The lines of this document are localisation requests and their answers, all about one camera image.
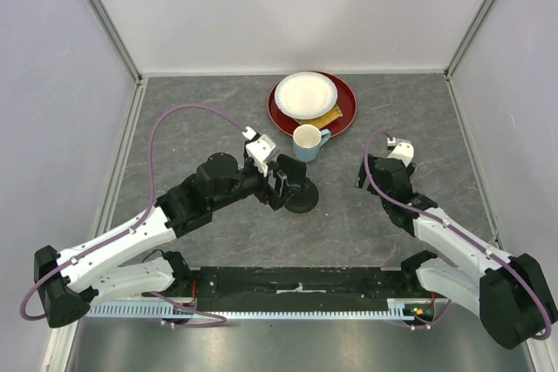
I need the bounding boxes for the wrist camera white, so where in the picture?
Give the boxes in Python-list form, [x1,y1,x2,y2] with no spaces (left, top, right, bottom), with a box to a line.
[242,125,276,177]
[386,137,414,167]

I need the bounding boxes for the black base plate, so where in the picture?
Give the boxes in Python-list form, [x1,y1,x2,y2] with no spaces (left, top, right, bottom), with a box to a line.
[168,267,432,307]

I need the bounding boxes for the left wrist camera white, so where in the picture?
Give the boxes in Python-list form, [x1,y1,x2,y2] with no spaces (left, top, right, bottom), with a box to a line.
[242,125,276,177]

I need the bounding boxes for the yellow sponge cloth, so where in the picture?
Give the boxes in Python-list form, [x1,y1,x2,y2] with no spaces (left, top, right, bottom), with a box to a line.
[296,105,343,129]

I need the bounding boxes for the light blue mug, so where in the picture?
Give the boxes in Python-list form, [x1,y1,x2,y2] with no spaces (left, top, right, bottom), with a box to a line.
[292,125,331,163]

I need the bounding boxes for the light blue cable duct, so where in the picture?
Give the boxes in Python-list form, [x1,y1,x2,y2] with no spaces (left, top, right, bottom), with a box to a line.
[85,296,430,321]

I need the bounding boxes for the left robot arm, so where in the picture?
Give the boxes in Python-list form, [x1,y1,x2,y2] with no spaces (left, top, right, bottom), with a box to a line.
[34,152,306,328]

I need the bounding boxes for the aluminium frame post left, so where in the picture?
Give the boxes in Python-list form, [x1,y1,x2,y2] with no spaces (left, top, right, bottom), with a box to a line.
[86,0,143,85]

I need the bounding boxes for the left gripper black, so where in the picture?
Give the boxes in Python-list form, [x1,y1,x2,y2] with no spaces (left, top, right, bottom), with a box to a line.
[211,157,300,211]

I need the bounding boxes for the aluminium frame post right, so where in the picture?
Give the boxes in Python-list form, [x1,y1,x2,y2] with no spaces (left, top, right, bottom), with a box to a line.
[444,0,498,81]

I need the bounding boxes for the red round tray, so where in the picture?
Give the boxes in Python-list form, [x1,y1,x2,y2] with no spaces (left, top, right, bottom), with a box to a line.
[267,71,357,138]

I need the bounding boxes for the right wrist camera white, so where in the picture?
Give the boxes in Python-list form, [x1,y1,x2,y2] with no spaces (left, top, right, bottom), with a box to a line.
[386,137,414,167]

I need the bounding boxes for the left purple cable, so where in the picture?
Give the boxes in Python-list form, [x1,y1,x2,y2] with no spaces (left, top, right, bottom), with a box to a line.
[19,104,256,329]

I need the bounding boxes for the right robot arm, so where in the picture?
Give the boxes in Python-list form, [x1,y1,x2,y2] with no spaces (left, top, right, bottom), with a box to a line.
[356,154,557,349]

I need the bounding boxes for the black phone stand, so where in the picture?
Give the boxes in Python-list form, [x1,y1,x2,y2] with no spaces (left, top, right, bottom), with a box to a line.
[284,178,319,214]

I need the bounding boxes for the aluminium frame post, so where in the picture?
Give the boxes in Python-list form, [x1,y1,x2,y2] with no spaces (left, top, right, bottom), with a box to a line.
[86,0,143,85]
[444,0,498,81]

